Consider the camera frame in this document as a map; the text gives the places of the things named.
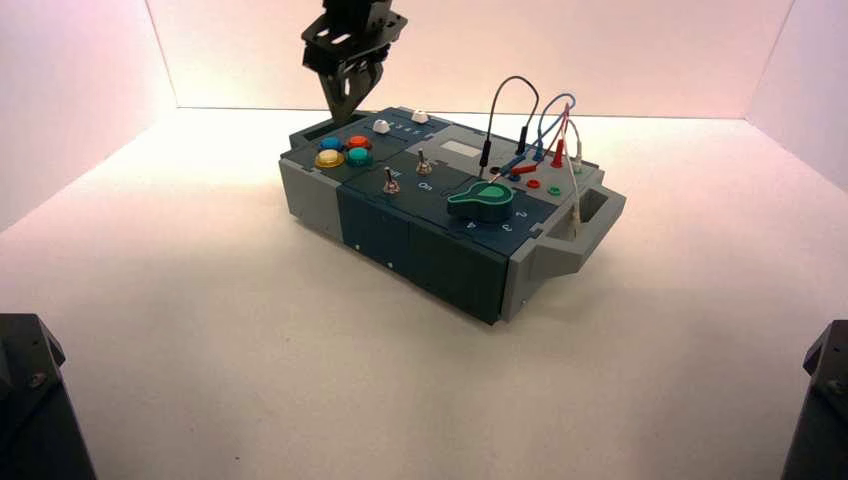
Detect white jumper cable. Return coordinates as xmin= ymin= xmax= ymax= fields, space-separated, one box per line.
xmin=561 ymin=117 xmax=587 ymax=240

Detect black jumper cable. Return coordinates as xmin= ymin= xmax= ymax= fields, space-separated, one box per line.
xmin=478 ymin=76 xmax=541 ymax=180

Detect blue jumper cable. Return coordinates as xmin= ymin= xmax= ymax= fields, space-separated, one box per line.
xmin=498 ymin=92 xmax=578 ymax=177

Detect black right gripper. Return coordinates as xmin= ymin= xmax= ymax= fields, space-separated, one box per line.
xmin=301 ymin=0 xmax=409 ymax=127

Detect red jumper cable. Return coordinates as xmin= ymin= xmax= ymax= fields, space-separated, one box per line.
xmin=508 ymin=102 xmax=572 ymax=179

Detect green rotary knob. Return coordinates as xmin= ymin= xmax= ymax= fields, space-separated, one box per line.
xmin=447 ymin=184 xmax=516 ymax=225

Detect grey and blue control box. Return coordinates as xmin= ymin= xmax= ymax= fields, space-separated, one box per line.
xmin=278 ymin=107 xmax=628 ymax=326

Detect small white display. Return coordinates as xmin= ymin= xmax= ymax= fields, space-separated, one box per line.
xmin=440 ymin=139 xmax=484 ymax=160

